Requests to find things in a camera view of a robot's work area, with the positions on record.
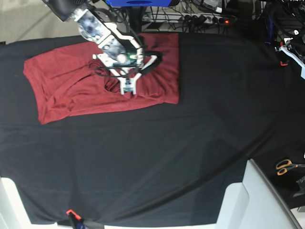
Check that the orange black clamp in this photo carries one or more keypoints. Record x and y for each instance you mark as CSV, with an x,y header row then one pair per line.
x,y
283,63

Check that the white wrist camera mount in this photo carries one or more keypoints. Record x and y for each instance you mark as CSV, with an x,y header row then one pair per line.
x,y
303,72

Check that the black table cloth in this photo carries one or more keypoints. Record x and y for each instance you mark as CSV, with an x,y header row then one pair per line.
x,y
165,165

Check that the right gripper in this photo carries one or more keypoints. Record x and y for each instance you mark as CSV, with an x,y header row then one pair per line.
x,y
128,76

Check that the white power strip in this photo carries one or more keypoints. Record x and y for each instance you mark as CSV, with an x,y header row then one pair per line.
x,y
202,18

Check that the blue clamp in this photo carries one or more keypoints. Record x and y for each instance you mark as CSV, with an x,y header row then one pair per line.
x,y
76,221

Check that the yellow handled scissors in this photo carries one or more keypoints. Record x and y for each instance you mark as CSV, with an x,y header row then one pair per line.
x,y
286,165

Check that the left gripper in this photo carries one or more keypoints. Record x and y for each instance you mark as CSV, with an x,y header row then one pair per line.
x,y
294,48

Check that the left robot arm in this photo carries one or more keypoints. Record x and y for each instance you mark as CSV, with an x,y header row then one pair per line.
x,y
286,30

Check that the blue box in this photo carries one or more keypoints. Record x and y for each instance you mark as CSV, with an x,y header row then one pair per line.
x,y
144,3

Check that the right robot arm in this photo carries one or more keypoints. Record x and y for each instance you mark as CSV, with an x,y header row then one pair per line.
x,y
123,54

